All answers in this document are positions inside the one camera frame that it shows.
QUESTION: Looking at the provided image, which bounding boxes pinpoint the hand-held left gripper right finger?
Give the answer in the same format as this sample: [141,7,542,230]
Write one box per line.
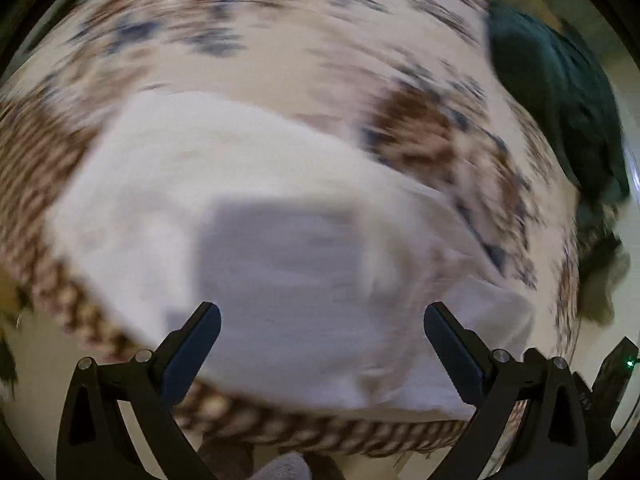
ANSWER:
[423,301,590,480]

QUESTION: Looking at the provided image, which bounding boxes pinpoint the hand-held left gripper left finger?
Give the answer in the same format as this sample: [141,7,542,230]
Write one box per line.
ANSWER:
[56,301,222,480]

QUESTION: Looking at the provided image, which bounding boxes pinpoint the white pants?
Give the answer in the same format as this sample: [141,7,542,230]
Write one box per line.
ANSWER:
[49,91,537,420]

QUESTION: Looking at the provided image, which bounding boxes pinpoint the grey cloth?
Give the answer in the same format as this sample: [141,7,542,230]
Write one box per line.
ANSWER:
[252,451,313,480]

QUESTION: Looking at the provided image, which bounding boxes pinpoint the dark green cloth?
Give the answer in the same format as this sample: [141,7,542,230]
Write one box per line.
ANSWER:
[486,1,632,231]

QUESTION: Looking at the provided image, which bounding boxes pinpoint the floral patterned blanket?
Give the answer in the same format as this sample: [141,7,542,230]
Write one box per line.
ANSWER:
[0,0,583,458]

